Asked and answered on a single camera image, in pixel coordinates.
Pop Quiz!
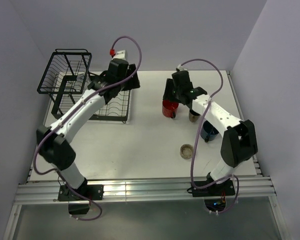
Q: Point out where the red ceramic mug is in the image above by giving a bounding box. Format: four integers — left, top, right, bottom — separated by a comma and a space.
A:
162, 100, 179, 119

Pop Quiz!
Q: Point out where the brown ribbed mug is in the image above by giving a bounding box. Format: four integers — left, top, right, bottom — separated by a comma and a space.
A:
188, 109, 201, 123

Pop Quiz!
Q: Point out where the clear glass tumbler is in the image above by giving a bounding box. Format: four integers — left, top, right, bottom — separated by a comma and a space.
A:
76, 72, 86, 84

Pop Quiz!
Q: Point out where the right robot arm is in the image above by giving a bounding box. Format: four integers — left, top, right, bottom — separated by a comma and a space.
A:
163, 70, 258, 195

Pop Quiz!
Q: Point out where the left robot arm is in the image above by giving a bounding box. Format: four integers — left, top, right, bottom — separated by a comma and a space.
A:
35, 58, 140, 200

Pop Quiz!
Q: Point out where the dark blue mug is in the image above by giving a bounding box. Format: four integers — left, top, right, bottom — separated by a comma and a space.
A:
200, 120, 219, 143

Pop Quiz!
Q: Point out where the small beige stone bowl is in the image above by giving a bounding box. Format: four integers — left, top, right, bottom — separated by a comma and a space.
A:
179, 144, 194, 160

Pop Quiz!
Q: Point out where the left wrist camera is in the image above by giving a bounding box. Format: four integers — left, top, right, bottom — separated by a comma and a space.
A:
109, 48, 128, 61

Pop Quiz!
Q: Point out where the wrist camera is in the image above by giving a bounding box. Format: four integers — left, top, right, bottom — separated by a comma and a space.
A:
176, 64, 188, 72
109, 48, 128, 61

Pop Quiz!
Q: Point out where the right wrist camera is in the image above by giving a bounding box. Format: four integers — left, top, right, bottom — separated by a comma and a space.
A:
176, 64, 188, 72

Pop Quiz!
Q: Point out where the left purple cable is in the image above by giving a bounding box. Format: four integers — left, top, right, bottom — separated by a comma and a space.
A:
33, 36, 143, 222

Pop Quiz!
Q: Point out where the purple cable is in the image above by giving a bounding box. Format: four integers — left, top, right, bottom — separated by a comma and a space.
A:
176, 58, 241, 213
33, 36, 143, 222

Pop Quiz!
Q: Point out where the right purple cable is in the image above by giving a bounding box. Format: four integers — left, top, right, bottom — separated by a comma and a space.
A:
176, 58, 241, 213

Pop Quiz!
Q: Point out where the black wire dish rack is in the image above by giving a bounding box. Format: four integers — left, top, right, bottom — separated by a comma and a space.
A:
37, 48, 134, 125

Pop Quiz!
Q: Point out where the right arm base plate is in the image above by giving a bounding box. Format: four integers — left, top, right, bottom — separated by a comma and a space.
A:
186, 179, 236, 197

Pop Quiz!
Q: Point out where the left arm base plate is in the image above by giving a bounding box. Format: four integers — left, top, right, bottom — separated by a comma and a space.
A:
57, 184, 104, 202

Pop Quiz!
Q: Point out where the aluminium mounting rail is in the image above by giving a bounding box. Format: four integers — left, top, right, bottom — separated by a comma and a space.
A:
13, 175, 277, 205

